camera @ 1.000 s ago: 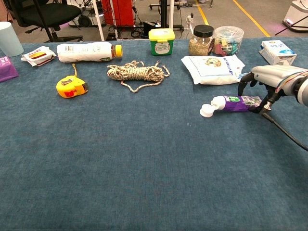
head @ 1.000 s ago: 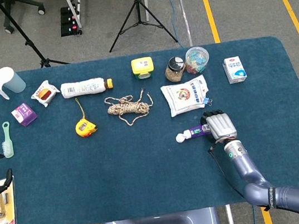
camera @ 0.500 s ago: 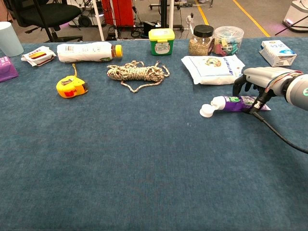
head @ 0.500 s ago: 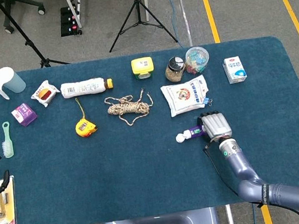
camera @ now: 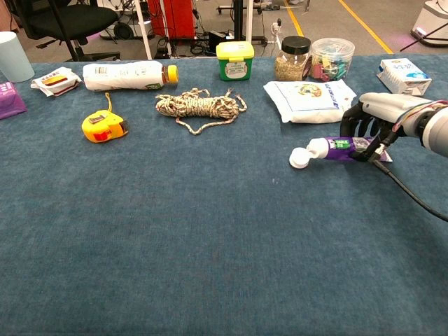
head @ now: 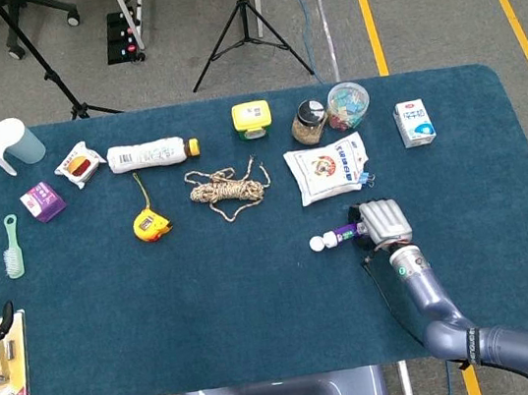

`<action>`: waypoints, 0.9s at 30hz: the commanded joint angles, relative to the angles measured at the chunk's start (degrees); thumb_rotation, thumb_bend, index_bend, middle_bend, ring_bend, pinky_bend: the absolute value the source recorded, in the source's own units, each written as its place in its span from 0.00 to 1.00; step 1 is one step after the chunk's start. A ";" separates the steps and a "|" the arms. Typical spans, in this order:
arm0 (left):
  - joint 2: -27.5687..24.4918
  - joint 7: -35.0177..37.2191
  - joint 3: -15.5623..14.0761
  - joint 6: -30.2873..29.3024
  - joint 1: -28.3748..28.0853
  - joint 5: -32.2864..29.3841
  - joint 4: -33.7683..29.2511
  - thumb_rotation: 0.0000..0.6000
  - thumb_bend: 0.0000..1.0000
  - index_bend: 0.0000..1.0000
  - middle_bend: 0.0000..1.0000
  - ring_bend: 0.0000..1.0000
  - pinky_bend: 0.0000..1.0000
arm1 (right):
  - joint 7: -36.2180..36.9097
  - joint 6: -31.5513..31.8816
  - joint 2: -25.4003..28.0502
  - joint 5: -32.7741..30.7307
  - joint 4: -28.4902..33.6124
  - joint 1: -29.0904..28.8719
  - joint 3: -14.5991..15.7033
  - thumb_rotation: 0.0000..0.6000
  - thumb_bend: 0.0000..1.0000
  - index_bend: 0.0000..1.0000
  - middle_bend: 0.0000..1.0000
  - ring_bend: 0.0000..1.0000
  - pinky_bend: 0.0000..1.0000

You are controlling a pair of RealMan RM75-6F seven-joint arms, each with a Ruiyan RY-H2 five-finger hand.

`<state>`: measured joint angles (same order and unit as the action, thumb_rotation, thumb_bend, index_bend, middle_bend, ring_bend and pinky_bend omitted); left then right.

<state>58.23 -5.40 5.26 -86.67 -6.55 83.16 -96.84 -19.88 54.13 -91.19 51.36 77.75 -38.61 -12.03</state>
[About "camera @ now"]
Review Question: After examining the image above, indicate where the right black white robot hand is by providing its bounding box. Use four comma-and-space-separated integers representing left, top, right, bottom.
339, 92, 437, 164

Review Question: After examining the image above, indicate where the purple white toothpaste tube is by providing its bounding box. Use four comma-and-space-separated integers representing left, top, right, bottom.
288, 136, 393, 172

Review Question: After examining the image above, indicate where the white wrapped bottle yellow cap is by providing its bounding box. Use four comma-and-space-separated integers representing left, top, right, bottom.
82, 60, 180, 92

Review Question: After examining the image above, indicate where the white blue milk carton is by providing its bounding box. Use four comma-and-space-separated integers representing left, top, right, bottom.
376, 57, 433, 97

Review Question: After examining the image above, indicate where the clear jar of binder clips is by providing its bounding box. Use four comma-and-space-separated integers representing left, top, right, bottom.
309, 37, 356, 82

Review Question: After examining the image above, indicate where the thin black rod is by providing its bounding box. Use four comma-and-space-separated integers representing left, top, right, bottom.
400, 26, 448, 53

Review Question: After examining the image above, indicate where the white printed food bag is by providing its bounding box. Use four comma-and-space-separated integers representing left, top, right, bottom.
262, 78, 358, 125

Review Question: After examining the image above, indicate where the white machine base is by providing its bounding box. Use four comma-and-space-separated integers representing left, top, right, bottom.
409, 0, 448, 48

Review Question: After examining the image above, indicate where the grain jar black lid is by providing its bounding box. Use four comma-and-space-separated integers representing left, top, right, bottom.
274, 35, 312, 82

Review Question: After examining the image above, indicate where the white power strip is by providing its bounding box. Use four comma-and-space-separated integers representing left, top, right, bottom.
271, 19, 283, 45

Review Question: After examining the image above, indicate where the green box yellow lid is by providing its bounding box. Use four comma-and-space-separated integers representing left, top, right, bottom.
216, 41, 256, 82

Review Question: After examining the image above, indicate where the blue table cloth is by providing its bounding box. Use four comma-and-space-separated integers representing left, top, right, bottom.
0, 54, 448, 336

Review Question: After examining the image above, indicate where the red cabinet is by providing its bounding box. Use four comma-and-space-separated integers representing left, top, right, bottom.
146, 0, 197, 40

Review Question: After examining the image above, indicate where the yellow tape measure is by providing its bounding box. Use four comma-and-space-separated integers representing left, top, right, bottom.
81, 92, 130, 144

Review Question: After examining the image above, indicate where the black office chair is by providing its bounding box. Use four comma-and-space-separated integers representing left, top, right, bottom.
13, 0, 120, 42

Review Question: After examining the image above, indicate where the white red snack packet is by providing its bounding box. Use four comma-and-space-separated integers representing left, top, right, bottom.
30, 66, 83, 98

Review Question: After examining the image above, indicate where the light blue plastic cup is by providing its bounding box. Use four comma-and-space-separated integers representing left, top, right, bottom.
0, 31, 35, 83

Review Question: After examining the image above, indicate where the small purple box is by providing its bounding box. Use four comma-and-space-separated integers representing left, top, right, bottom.
0, 82, 28, 120

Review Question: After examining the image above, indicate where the black right hand cable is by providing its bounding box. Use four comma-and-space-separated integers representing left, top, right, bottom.
370, 132, 448, 223

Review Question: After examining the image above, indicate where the white metal frame leg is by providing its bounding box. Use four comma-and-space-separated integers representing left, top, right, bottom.
134, 0, 154, 60
244, 0, 254, 43

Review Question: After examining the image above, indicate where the beige braided rope bundle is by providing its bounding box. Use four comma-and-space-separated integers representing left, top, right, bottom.
155, 87, 249, 136

